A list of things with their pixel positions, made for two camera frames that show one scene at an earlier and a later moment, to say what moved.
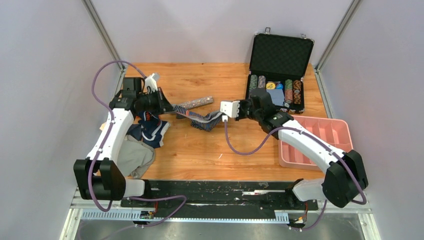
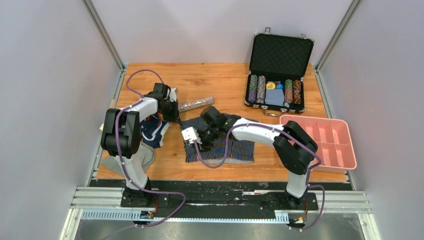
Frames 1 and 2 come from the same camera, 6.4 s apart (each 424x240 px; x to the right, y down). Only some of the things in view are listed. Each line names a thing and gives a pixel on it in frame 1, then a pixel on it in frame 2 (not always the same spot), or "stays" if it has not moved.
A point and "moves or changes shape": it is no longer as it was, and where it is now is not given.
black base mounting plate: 217,198 stays
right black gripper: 241,104 → 204,145
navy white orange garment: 150,129 stays
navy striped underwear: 205,122 moves or changes shape
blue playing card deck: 277,96 stays
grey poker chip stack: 261,81 stays
